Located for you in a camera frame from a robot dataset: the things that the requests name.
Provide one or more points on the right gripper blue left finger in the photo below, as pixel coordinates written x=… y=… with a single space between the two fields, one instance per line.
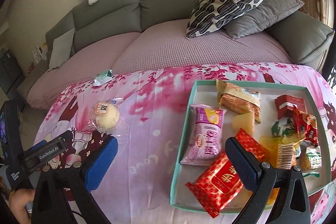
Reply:
x=97 y=163

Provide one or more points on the clear wrapped yellow bun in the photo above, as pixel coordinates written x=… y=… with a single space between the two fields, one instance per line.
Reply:
x=105 y=115

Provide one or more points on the red gold snack packet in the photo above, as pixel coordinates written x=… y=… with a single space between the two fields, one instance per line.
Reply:
x=217 y=186

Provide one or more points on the pale green cushion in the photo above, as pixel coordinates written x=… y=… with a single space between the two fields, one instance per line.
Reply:
x=62 y=47

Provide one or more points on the white green snack packet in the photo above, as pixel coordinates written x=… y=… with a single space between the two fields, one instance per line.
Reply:
x=283 y=129

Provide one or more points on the teal white cardboard tray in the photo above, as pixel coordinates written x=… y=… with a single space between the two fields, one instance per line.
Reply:
x=205 y=92

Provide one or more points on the red white snack packet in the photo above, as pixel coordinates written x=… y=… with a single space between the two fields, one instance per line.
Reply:
x=285 y=105

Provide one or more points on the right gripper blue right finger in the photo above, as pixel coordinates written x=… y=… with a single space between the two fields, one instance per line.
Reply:
x=244 y=162

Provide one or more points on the person's left hand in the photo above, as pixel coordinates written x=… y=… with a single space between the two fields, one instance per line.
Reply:
x=17 y=202

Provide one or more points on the small red snack packet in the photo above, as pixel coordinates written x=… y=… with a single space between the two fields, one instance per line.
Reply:
x=306 y=126

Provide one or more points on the pink purple snack packet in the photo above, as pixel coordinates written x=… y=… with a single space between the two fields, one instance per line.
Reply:
x=205 y=141

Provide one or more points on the silver green snack packet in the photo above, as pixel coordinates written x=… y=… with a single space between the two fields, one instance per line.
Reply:
x=103 y=77

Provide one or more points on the green wrapped round biscuit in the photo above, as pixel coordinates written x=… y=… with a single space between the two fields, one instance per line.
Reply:
x=310 y=161

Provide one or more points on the tan wrapped cake packet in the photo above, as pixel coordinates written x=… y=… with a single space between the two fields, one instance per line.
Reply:
x=238 y=99

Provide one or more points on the yellow pudding cup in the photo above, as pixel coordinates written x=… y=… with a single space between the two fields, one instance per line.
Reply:
x=244 y=121

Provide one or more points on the pink checkered sofa cover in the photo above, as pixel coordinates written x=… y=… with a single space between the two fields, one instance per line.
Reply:
x=162 y=45

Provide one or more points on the grey cushion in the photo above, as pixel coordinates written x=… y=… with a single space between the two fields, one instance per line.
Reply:
x=265 y=15

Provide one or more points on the pink cartoon printed blanket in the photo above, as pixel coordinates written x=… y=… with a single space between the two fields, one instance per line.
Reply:
x=136 y=188

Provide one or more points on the orange cake packet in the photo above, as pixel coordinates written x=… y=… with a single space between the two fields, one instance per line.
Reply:
x=281 y=151

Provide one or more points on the black white patterned pillow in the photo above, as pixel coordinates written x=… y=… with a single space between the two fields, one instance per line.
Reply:
x=211 y=15

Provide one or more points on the grey green sofa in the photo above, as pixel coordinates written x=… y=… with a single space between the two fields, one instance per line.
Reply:
x=305 y=39

